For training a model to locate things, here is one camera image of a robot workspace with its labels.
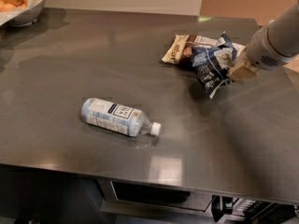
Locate brown chip bag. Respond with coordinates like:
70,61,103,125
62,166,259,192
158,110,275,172
161,34,247,66

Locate clear plastic water bottle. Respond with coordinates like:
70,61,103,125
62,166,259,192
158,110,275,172
81,98,162,137

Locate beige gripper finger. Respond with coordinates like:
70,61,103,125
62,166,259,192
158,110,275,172
234,48,247,67
227,59,259,81

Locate white paper bowl liner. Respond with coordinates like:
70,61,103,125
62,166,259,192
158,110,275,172
0,0,48,26

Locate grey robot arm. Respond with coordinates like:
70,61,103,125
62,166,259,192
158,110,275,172
227,2,299,80

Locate silver fruit bowl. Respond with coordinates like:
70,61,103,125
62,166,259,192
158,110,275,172
0,0,49,28

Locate blue chip bag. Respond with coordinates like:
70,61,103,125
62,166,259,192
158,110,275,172
192,33,237,99

